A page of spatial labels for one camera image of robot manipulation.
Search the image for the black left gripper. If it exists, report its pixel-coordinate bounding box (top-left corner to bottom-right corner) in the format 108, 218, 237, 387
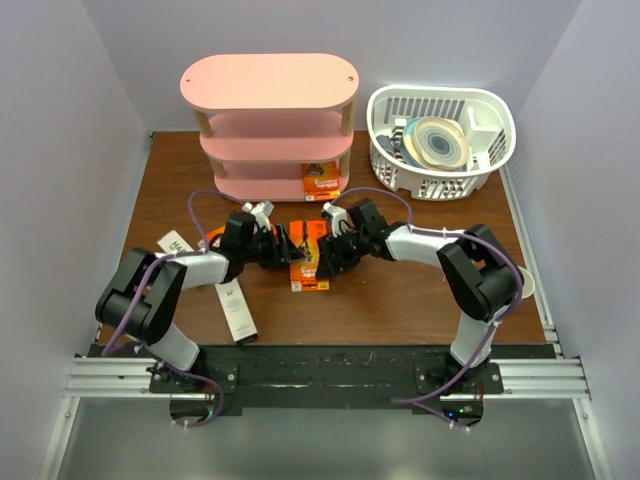
241, 222, 304, 268

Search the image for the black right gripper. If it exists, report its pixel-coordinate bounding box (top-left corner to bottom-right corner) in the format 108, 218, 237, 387
315, 228, 369, 280

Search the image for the orange Gillette razor box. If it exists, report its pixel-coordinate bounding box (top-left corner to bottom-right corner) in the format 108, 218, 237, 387
207, 222, 255, 251
289, 220, 329, 293
302, 162, 341, 202

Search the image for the grey white razor box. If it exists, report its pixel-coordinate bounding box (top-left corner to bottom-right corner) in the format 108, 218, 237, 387
215, 279, 259, 345

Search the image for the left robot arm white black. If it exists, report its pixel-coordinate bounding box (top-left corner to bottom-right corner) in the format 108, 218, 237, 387
95, 211, 304, 392

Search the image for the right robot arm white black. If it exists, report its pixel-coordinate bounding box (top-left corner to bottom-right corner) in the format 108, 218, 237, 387
316, 199, 524, 393

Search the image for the pink three-tier wooden shelf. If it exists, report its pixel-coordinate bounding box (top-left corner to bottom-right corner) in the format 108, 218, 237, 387
180, 53, 359, 202

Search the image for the white Harry's razor box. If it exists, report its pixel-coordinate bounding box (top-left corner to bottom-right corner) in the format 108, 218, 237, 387
157, 230, 194, 254

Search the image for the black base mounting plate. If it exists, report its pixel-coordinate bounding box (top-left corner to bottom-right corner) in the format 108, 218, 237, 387
87, 342, 557, 426

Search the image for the stack of ceramic plates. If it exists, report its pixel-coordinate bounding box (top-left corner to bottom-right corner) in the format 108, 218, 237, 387
389, 116, 471, 172

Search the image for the beige blue cup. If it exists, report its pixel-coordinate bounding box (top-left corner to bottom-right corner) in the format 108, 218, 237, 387
518, 266, 536, 299

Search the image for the white plastic basket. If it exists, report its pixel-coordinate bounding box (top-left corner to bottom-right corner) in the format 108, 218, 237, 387
366, 85, 516, 201

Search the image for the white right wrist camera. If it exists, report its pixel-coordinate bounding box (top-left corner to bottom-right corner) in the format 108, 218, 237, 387
321, 202, 351, 237

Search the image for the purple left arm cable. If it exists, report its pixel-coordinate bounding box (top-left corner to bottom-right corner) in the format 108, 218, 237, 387
99, 189, 251, 429

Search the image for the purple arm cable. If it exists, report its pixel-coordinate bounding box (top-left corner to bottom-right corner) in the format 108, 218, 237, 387
99, 189, 251, 429
329, 186, 525, 429

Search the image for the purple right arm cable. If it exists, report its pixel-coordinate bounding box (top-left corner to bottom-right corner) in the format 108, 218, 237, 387
329, 186, 525, 429

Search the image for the aluminium frame rail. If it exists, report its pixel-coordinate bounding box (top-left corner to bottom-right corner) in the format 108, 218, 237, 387
37, 164, 614, 480

